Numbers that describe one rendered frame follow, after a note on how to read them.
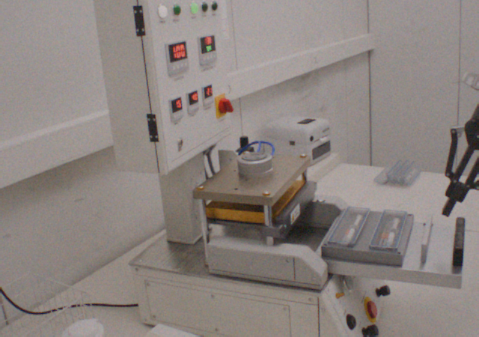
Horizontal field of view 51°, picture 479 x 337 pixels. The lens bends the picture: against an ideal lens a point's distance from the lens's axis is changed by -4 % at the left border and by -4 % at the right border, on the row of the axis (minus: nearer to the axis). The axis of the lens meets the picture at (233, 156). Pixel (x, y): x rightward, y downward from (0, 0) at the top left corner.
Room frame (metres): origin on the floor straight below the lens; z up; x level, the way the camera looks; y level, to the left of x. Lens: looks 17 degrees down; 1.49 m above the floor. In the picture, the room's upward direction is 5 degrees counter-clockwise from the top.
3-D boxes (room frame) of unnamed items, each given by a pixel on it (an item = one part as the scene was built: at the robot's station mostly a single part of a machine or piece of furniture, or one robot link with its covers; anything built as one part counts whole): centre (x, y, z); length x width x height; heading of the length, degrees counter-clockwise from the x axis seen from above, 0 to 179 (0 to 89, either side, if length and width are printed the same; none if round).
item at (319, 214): (1.20, -0.18, 0.96); 0.26 x 0.05 x 0.07; 64
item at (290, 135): (2.17, -0.29, 0.88); 0.25 x 0.20 x 0.17; 49
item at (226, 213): (1.12, -0.05, 1.07); 0.22 x 0.17 x 0.10; 154
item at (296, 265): (0.95, -0.05, 0.96); 0.25 x 0.05 x 0.07; 64
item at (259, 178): (1.14, -0.03, 1.08); 0.31 x 0.24 x 0.13; 154
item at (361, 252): (1.00, -0.28, 0.98); 0.20 x 0.17 x 0.03; 154
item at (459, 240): (0.91, -0.45, 0.99); 0.15 x 0.02 x 0.04; 154
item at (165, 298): (1.12, -0.06, 0.84); 0.53 x 0.37 x 0.17; 64
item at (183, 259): (1.12, -0.02, 0.93); 0.46 x 0.35 x 0.01; 64
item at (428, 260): (0.97, -0.32, 0.97); 0.30 x 0.22 x 0.08; 64
